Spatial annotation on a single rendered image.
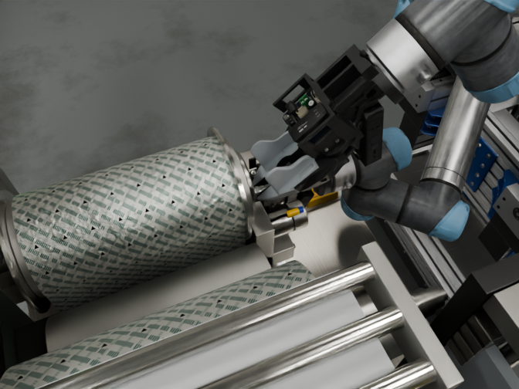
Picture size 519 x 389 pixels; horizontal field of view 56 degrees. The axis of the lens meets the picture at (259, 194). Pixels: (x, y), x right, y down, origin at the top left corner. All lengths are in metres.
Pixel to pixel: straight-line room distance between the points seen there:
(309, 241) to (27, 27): 2.56
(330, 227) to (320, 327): 0.68
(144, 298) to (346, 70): 0.33
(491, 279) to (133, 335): 0.25
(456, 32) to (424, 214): 0.42
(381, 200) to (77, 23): 2.54
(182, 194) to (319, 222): 0.50
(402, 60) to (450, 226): 0.42
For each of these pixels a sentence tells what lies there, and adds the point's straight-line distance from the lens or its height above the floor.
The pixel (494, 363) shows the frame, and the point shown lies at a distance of 0.42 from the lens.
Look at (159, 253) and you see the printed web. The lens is 0.57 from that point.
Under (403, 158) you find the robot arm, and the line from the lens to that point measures 0.84.
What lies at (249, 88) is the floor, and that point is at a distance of 2.58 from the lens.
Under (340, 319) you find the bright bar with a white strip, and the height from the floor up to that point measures 1.44.
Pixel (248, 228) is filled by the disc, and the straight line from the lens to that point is 0.58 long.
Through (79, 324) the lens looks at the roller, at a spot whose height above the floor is 1.23.
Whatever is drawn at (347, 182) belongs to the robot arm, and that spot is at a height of 1.12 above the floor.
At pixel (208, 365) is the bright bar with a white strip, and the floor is 1.44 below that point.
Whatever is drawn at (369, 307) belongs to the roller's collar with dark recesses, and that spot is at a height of 1.37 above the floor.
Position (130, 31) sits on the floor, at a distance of 3.03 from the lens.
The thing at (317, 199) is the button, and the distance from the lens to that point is 1.01.
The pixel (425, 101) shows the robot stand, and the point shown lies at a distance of 1.54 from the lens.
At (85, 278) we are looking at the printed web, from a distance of 0.58.
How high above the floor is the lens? 1.75
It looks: 55 degrees down
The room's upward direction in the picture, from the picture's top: straight up
